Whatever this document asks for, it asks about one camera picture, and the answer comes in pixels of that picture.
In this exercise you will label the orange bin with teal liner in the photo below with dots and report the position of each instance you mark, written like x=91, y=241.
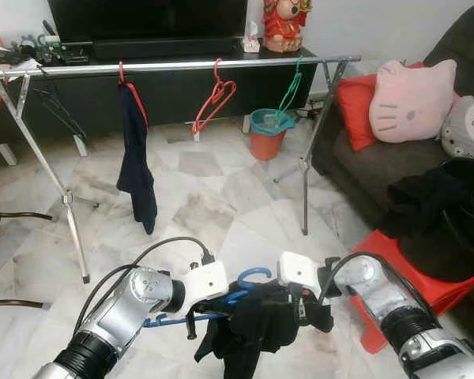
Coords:
x=266, y=146

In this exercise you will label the red plastic stool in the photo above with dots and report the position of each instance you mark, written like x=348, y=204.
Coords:
x=426, y=292

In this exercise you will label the blue plastic hanger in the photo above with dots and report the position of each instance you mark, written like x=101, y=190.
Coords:
x=170, y=320

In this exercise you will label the grey round plush toy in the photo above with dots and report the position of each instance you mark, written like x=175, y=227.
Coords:
x=470, y=130

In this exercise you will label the green plastic hanger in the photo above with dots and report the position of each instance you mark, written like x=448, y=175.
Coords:
x=287, y=99

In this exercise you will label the navy blue garment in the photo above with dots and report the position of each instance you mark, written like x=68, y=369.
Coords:
x=138, y=174

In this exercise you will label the silver metal clothes rack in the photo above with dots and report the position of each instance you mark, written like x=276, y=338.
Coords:
x=182, y=65

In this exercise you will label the dark grey fabric sofa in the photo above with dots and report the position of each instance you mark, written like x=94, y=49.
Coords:
x=379, y=166

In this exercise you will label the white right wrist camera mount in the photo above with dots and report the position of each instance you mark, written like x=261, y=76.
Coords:
x=300, y=270

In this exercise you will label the black flat television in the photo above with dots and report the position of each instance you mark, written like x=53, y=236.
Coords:
x=142, y=20

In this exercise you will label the red laughing figurine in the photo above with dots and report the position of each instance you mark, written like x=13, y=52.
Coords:
x=284, y=28

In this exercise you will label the red cushion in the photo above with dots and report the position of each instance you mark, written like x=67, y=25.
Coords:
x=351, y=110

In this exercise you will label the red plastic hanger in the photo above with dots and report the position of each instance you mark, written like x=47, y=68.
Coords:
x=218, y=79
x=120, y=75

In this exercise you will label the white tissue box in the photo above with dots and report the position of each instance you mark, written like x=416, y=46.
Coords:
x=251, y=43

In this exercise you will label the black soundbar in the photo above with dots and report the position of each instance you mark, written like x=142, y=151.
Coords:
x=162, y=49

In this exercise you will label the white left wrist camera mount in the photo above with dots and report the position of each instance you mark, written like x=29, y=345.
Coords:
x=205, y=280

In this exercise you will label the pink cat face pillow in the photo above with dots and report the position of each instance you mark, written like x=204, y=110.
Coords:
x=411, y=103

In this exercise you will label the black television console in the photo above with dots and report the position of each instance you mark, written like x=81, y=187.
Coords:
x=174, y=95

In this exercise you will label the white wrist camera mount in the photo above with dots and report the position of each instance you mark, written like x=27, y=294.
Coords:
x=300, y=270
x=205, y=280

